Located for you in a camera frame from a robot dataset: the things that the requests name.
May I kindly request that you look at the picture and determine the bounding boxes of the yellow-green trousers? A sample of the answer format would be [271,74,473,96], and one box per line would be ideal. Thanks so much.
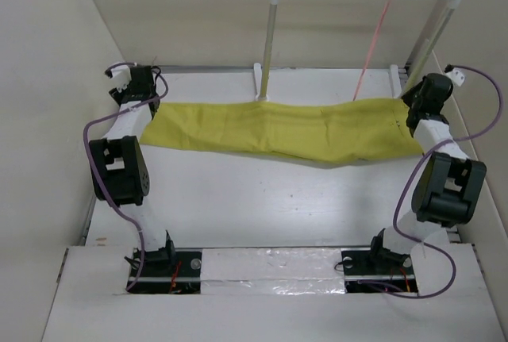
[140,98,422,165]

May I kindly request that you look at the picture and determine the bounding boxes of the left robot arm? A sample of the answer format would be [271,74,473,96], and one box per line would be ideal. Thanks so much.
[83,62,177,276]

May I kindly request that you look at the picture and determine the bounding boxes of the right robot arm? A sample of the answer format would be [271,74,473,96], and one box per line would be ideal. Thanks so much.
[367,68,487,274]

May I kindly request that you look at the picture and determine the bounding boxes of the white metal clothes rack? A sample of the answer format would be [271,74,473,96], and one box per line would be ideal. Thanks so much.
[253,0,463,101]

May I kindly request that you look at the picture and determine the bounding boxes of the silver tape strip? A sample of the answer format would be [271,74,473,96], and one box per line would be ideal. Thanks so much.
[200,248,346,296]

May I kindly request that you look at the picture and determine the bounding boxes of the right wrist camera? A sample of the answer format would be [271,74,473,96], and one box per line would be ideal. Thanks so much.
[444,64,465,87]

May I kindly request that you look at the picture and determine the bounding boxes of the pink wire hanger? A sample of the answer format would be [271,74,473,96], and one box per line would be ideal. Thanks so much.
[352,0,392,101]

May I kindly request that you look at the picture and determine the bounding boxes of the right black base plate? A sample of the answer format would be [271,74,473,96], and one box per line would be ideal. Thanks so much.
[334,249,418,294]

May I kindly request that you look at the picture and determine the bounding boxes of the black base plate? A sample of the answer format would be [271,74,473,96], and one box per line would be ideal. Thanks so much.
[126,249,202,295]
[334,249,418,294]

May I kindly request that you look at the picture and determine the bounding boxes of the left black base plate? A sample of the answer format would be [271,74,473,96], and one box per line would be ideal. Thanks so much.
[126,249,202,295]

